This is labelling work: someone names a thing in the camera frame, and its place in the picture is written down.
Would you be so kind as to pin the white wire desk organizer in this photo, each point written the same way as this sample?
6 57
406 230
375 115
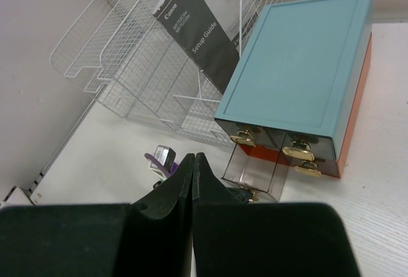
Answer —
119 54

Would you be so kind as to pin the grey setup guide booklet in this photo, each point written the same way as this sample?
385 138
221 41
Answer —
206 31

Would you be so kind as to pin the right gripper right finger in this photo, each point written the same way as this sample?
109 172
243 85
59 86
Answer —
231 238

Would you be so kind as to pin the teal wooden drawer box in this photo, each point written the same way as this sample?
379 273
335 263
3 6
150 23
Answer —
296 91

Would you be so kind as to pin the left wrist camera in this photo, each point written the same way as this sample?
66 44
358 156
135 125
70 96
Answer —
163 162

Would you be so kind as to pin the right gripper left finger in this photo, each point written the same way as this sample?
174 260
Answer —
149 237

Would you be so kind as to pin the aluminium rail frame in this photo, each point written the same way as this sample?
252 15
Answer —
19 196

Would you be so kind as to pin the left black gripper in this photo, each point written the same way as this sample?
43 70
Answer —
244 195

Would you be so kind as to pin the clear drawer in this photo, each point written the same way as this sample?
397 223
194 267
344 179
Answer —
260 170

